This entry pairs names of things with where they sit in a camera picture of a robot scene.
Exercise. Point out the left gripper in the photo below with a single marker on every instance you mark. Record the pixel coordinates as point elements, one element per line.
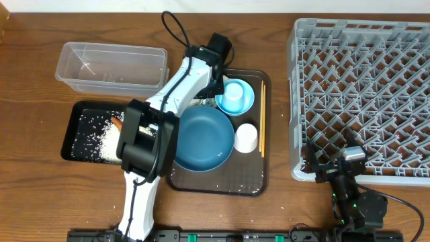
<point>205,94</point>

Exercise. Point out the wooden chopstick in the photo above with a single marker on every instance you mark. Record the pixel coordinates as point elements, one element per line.
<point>261,117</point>

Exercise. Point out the orange carrot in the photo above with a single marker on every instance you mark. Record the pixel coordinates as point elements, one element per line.
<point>117,123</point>

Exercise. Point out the foil wrapper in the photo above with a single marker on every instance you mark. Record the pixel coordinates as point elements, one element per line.
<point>211,102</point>

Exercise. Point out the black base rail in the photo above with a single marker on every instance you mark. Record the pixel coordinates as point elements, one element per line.
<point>188,236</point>

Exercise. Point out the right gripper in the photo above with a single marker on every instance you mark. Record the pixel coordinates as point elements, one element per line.
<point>312,165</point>

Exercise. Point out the pale pink cup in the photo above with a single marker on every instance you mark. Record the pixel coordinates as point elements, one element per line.
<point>246,138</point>

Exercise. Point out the dark blue plate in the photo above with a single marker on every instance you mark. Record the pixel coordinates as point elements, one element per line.
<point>206,139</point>

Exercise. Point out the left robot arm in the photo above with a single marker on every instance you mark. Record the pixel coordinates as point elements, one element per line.
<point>150,130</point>

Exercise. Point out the light blue cup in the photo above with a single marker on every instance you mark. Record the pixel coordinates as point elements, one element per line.
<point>233,98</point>

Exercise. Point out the wooden chopstick left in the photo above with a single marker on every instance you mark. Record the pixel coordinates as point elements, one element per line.
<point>261,117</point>

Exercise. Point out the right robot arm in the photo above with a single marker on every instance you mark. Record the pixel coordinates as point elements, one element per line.
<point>359,211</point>

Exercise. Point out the grey dishwasher rack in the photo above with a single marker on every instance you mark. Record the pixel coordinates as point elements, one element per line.
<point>369,77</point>

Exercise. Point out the black tray bin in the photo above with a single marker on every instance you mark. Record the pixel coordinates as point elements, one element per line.
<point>77,110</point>

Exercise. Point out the dark brown serving tray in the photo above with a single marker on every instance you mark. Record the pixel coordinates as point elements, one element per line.
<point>241,174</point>

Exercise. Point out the white rice pile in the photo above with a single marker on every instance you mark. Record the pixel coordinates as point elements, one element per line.
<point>96,138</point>

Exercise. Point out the wooden chopstick right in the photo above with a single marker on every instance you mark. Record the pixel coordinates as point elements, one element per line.
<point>263,119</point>

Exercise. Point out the clear plastic bin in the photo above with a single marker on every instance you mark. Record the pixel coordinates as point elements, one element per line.
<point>113,69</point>

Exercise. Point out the light blue bowl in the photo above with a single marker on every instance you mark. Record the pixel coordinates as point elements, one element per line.
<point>249,97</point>

